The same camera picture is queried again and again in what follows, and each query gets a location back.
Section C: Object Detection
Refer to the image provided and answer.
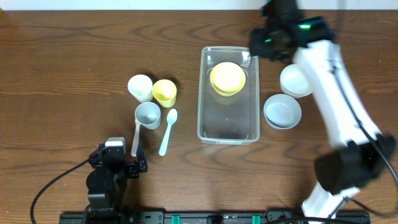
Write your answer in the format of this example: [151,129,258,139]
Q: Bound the white plastic fork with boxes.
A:
[131,119,141,157]

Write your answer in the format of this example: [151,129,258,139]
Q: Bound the grey cup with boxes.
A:
[134,102,161,129]

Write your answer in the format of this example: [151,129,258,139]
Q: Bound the white bowl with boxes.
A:
[280,64,313,98]

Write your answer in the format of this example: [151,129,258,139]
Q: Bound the yellow bowl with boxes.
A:
[210,62,246,96]

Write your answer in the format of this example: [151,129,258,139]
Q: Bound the yellow cup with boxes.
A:
[152,80,177,108]

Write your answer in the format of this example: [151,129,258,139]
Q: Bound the white cup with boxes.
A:
[127,75,153,103]

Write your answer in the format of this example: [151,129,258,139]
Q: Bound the grey bowl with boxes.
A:
[263,94,302,129]

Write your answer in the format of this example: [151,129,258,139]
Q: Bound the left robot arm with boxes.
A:
[82,137,148,223]

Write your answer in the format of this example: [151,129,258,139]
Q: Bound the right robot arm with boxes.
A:
[249,0,397,223]

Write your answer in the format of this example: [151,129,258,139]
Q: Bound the clear plastic container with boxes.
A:
[197,46,260,145]

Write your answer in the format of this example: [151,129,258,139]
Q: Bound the left black cable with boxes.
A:
[29,158,91,224]

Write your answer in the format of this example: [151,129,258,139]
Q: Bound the black mounting rail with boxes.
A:
[58,210,371,224]

